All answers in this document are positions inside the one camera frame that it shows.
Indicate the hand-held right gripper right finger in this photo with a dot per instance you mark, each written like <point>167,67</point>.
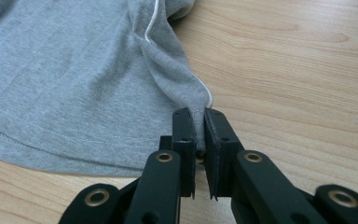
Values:
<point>219,146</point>

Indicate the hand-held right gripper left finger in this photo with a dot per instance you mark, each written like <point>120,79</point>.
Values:
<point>185,130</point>

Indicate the grey pants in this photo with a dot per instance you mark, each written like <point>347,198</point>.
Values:
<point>74,77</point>

